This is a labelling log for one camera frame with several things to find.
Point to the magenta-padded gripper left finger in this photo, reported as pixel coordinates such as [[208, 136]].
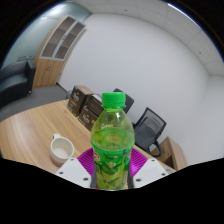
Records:
[[75, 171]]

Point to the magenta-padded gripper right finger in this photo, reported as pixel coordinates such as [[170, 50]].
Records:
[[151, 171]]

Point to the green tea bottle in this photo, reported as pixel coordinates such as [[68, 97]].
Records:
[[113, 143]]

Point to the white and pink ribbed mug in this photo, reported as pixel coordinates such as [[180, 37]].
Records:
[[61, 151]]

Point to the wooden side desk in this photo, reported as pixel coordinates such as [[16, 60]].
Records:
[[171, 153]]

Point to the black mesh office chair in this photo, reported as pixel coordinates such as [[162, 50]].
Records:
[[148, 131]]

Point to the black flat carton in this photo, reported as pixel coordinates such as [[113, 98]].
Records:
[[96, 105]]

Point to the upright dark brown carton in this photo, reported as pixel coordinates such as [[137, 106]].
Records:
[[78, 100]]

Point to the black padded office chair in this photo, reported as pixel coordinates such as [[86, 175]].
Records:
[[128, 100]]

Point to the wooden glass-door shelf unit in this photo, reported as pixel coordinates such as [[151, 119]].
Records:
[[46, 70]]

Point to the black leather sofa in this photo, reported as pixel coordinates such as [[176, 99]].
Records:
[[15, 81]]

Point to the rectangular ceiling light panel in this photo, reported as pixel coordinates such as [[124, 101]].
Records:
[[181, 11]]

